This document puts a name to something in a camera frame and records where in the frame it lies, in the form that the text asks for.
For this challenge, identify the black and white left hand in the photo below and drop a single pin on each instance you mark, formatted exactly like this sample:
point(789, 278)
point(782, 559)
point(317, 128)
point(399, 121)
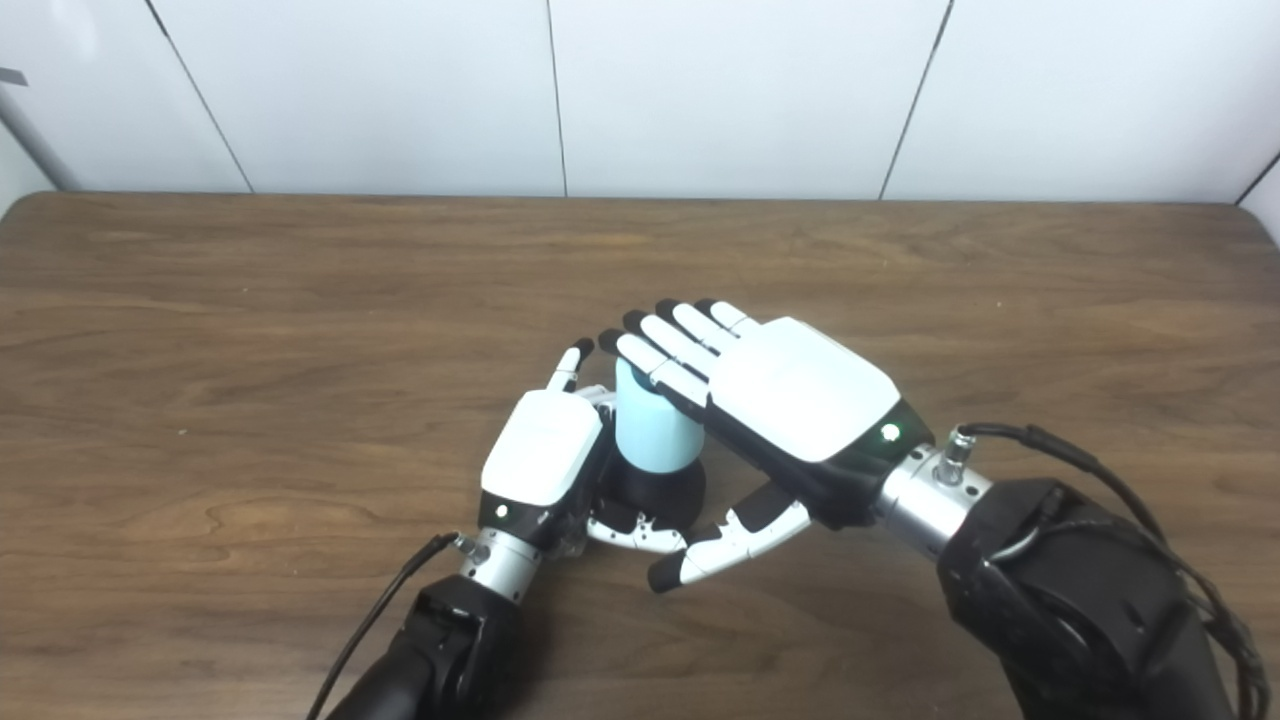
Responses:
point(540, 450)

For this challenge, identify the black flared nozzle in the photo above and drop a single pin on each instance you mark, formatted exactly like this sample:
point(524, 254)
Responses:
point(660, 495)

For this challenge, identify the black and white right hand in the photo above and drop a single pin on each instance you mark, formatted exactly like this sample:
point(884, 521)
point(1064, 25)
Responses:
point(800, 400)

